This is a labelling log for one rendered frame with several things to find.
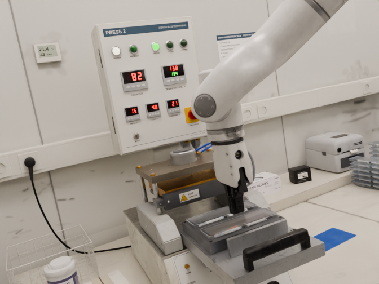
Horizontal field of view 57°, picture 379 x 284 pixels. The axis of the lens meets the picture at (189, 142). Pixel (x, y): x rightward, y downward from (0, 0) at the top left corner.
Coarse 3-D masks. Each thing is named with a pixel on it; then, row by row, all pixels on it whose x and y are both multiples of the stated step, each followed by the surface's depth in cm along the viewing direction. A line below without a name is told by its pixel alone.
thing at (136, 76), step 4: (132, 72) 113; (136, 72) 113; (140, 72) 114; (128, 76) 112; (132, 76) 113; (136, 76) 113; (140, 76) 114; (128, 80) 112; (132, 80) 113; (136, 80) 114; (140, 80) 114
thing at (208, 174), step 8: (184, 176) 108; (192, 176) 109; (200, 176) 108; (208, 176) 106; (160, 184) 106; (168, 184) 105; (176, 184) 103; (184, 184) 102; (192, 184) 101; (152, 192) 112; (160, 192) 103; (168, 192) 98
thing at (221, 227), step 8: (264, 208) 88; (240, 216) 85; (248, 216) 85; (256, 216) 84; (264, 216) 83; (216, 224) 83; (224, 224) 82; (232, 224) 82; (240, 224) 81; (208, 232) 79; (216, 232) 79
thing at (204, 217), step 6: (246, 204) 93; (252, 204) 92; (216, 210) 92; (222, 210) 92; (228, 210) 91; (198, 216) 90; (204, 216) 89; (210, 216) 89; (216, 216) 88; (192, 222) 87; (198, 222) 86
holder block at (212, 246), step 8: (256, 208) 91; (232, 216) 89; (280, 216) 84; (184, 224) 89; (264, 224) 81; (192, 232) 84; (240, 232) 79; (200, 240) 80; (208, 240) 77; (216, 240) 77; (224, 240) 77; (208, 248) 77; (216, 248) 76; (224, 248) 77
